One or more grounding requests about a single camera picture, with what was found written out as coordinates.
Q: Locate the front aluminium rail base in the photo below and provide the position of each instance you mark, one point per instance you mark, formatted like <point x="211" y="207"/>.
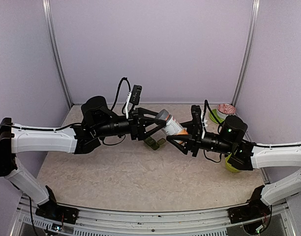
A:
<point x="104" y="222"/>

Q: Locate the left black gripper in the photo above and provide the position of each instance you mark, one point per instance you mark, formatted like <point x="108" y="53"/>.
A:
<point x="138" y="130"/>

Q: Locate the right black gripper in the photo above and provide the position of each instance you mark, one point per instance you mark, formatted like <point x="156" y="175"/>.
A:
<point x="193" y="141"/>

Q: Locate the green saucer plate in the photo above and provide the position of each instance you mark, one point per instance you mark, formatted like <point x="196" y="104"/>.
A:
<point x="214" y="117"/>

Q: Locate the aluminium frame post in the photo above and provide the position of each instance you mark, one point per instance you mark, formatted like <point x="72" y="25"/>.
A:
<point x="55" y="51"/>
<point x="247" y="51"/>

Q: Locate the green weekly pill organizer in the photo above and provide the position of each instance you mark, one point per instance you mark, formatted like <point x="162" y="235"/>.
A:
<point x="154" y="144"/>

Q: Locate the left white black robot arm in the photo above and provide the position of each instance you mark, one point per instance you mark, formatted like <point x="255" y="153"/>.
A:
<point x="98" y="123"/>

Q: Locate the orange grey-capped supplement bottle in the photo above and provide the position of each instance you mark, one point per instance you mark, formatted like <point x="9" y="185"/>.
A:
<point x="172" y="127"/>

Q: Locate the left aluminium frame post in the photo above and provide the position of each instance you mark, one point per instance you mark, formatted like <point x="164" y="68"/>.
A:
<point x="55" y="51"/>

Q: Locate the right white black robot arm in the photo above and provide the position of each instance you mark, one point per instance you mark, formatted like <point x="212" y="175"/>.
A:
<point x="245" y="156"/>

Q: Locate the lime green bowl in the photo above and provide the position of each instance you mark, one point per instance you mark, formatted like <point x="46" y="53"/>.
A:
<point x="229" y="167"/>

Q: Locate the right aluminium frame post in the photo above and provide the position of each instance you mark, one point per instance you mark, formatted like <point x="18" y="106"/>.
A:
<point x="247" y="51"/>

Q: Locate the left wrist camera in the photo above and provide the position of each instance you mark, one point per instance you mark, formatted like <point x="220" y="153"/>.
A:
<point x="135" y="94"/>

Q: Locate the red patterned white bowl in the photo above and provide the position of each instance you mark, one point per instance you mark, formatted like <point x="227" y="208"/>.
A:
<point x="224" y="110"/>

